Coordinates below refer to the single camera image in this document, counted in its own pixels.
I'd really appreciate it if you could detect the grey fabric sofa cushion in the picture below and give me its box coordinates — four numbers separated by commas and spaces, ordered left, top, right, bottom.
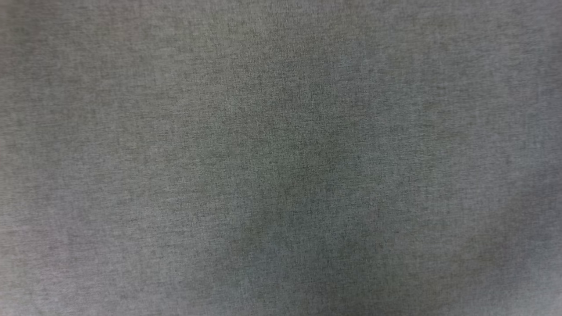
0, 0, 562, 316

